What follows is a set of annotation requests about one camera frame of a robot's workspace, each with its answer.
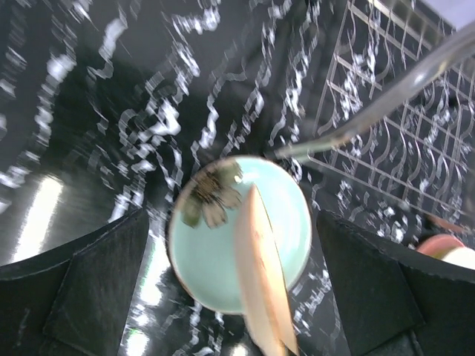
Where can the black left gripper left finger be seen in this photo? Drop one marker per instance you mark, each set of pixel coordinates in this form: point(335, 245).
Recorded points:
point(74, 299)

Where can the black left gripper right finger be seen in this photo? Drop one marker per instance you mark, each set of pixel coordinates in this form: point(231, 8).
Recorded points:
point(393, 300)

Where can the cream yellow bird plate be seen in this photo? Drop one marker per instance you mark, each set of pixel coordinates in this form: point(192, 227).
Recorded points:
point(260, 275)

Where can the stainless steel dish rack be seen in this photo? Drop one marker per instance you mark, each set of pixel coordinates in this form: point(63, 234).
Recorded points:
point(383, 109)

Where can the pink rimmed plate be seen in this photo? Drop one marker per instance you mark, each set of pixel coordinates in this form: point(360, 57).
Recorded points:
point(439, 245)

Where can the pale green bottom plate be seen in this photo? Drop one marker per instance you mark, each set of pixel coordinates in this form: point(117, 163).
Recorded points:
point(201, 228)

